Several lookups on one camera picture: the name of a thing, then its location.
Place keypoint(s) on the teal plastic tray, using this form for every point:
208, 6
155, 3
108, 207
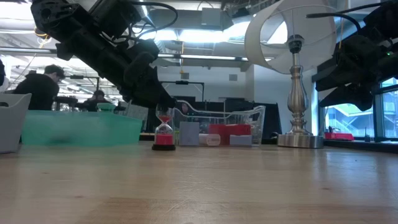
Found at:
77, 129

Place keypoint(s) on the grey wall sign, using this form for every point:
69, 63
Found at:
185, 76
233, 77

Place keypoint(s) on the red block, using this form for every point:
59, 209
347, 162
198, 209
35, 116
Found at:
239, 129
219, 128

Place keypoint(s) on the grey plastic bin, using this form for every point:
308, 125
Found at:
15, 124

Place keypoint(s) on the green block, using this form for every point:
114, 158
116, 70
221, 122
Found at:
176, 137

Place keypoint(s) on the black window table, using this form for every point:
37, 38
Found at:
373, 145

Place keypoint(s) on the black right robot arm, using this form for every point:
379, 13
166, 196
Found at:
385, 25

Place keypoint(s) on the black gantry frame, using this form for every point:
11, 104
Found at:
186, 82
76, 76

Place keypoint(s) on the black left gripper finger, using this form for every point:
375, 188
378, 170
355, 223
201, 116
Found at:
141, 104
161, 99

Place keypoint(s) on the red sand timer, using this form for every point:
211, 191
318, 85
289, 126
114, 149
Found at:
163, 138

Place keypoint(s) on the table lamp white shade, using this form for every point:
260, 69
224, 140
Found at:
297, 102

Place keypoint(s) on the person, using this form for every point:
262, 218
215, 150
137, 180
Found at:
40, 88
185, 108
96, 100

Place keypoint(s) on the tall lavender block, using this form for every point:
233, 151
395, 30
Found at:
189, 133

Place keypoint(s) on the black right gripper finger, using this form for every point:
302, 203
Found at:
345, 76
351, 98

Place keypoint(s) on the bright ceiling light panel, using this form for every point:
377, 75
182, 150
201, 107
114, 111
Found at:
199, 35

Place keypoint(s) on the red object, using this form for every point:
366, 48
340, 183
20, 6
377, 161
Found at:
339, 136

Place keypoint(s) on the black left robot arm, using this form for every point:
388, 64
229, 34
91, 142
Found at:
77, 28

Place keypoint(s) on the clear plastic bin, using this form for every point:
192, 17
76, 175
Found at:
258, 124

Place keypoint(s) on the grey cover sheet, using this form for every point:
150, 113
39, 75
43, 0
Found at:
138, 112

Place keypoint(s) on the long ceiling light strip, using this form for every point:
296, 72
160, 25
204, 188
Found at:
202, 57

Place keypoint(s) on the large black framed window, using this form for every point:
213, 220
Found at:
388, 118

